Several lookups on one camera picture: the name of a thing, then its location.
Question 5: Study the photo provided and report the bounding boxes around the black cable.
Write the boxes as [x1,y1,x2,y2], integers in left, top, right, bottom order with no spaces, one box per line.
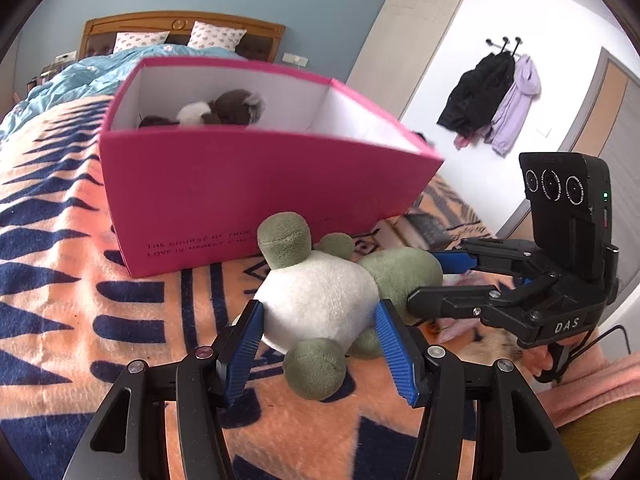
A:
[570,325,628,361]

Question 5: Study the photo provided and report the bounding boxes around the light blue quilt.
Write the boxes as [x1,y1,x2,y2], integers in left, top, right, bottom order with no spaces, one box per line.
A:
[0,44,251,146]

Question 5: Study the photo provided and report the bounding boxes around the beige wardrobe door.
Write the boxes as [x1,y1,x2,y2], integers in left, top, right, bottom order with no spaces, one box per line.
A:
[345,0,476,121]

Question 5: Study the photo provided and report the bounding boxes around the grey framed sliding door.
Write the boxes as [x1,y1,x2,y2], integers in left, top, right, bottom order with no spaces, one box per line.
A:
[495,47,640,241]

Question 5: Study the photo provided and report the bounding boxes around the brown plush toy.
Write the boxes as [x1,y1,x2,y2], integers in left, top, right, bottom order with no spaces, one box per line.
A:
[138,89,266,128]

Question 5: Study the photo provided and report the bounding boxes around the black jacket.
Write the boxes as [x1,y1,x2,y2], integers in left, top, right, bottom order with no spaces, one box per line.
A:
[436,51,516,138]

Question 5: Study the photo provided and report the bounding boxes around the white dotted pillow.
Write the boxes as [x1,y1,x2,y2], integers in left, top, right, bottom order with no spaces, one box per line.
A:
[112,31,172,54]
[187,21,248,53]

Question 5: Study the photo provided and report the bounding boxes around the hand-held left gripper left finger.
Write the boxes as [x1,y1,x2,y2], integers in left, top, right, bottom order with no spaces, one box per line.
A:
[62,300,266,480]

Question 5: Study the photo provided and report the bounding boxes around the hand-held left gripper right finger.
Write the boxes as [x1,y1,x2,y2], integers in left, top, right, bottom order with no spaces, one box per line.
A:
[372,299,576,480]

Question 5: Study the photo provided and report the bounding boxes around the lilac hoodie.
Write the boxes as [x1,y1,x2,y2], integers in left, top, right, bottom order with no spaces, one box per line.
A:
[482,55,542,156]

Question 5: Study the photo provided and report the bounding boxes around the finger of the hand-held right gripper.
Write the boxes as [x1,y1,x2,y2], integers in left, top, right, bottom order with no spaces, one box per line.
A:
[406,282,541,322]
[432,237,556,281]

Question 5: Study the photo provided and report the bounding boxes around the pink hanging garment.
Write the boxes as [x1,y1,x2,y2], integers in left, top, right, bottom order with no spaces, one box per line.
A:
[454,127,488,150]

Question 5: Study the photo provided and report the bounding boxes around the orange navy patterned blanket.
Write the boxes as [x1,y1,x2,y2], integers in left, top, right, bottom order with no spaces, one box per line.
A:
[0,92,566,480]

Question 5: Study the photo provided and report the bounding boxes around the pink cardboard box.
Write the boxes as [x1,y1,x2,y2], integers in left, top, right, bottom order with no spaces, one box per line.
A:
[98,56,445,278]

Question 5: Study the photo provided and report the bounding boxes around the wooden bed headboard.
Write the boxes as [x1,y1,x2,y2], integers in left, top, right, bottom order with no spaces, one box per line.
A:
[80,15,286,61]

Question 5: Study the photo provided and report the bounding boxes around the olive green cloth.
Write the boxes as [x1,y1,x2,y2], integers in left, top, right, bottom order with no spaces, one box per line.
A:
[555,402,638,480]

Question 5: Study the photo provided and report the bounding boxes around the green plush turtle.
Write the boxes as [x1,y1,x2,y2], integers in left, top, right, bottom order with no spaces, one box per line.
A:
[255,211,445,402]

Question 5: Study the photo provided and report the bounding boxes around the black wall coat hooks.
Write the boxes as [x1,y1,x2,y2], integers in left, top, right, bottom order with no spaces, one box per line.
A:
[485,36,523,56]

